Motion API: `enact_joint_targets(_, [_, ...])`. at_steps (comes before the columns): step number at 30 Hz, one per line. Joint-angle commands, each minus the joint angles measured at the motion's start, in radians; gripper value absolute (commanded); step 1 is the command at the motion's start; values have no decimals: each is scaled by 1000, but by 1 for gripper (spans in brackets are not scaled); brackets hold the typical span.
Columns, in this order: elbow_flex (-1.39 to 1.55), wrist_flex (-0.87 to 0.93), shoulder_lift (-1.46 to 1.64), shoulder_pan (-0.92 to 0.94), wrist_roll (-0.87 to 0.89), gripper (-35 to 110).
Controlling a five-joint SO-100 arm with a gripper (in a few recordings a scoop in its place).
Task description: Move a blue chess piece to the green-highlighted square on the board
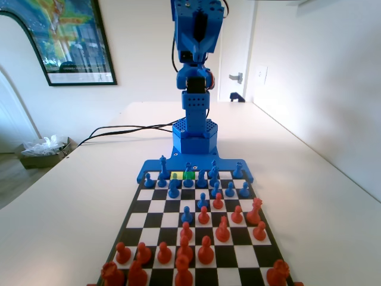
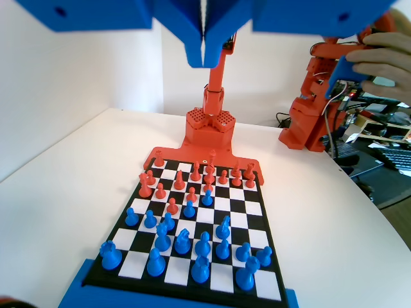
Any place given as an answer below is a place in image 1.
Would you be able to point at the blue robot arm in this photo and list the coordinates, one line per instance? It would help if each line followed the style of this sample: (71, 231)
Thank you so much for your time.
(195, 119)

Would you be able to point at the blue chess king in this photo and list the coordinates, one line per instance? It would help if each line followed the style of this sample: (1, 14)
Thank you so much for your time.
(163, 165)

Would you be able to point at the blue chess knight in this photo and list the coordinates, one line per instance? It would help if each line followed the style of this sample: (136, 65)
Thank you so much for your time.
(201, 179)

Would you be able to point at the red chess pawn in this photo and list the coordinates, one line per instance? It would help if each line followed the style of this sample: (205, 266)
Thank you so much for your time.
(186, 231)
(236, 216)
(164, 254)
(143, 254)
(122, 253)
(218, 202)
(259, 231)
(203, 217)
(205, 251)

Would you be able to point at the black and white chessboard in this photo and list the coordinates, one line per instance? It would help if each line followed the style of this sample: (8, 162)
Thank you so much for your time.
(166, 220)

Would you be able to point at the red chess rook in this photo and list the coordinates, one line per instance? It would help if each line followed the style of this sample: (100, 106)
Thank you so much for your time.
(278, 273)
(112, 274)

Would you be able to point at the white door with lever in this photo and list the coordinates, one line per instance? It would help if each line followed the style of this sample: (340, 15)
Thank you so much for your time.
(235, 44)

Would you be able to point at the blue table clamp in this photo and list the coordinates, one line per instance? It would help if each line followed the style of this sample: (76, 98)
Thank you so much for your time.
(236, 97)

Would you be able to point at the framed map poster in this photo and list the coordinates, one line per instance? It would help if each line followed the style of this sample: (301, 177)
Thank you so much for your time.
(74, 38)

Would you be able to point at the blue base mounting plate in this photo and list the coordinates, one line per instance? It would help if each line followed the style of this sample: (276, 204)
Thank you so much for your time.
(226, 164)

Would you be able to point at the crumpled clear plastic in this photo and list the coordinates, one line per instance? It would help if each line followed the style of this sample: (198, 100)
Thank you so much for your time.
(44, 146)

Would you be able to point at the cardboard box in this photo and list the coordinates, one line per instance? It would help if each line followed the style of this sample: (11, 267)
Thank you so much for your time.
(38, 161)

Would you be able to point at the wrist camera in blue mount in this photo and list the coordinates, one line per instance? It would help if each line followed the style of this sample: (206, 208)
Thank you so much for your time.
(186, 56)

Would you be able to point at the white light switch plate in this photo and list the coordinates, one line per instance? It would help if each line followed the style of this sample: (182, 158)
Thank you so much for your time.
(262, 75)

